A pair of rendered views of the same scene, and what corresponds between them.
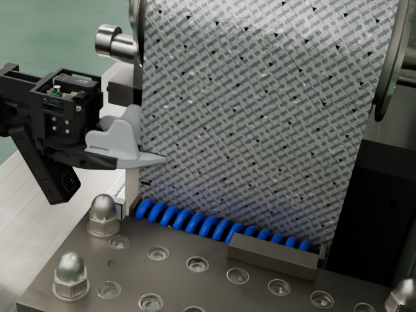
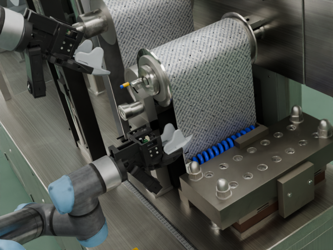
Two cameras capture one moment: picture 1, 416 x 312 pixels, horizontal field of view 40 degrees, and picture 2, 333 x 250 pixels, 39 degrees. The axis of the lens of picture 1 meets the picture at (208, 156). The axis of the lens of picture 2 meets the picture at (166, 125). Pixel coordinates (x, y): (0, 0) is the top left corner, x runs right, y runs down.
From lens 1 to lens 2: 77 cm
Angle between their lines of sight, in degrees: 32
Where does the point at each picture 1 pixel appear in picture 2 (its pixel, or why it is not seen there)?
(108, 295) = (233, 187)
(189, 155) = (199, 126)
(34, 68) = not seen: outside the picture
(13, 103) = (126, 160)
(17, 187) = not seen: hidden behind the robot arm
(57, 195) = (159, 186)
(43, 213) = (125, 218)
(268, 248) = (249, 134)
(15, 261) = (150, 237)
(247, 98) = (213, 88)
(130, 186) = (158, 170)
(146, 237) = (211, 166)
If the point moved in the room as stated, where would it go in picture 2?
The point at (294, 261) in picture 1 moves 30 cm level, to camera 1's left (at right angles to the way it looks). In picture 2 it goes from (260, 131) to (181, 198)
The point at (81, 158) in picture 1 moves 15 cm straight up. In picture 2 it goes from (172, 156) to (161, 102)
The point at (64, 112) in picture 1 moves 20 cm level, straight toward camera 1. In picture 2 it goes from (157, 143) to (241, 157)
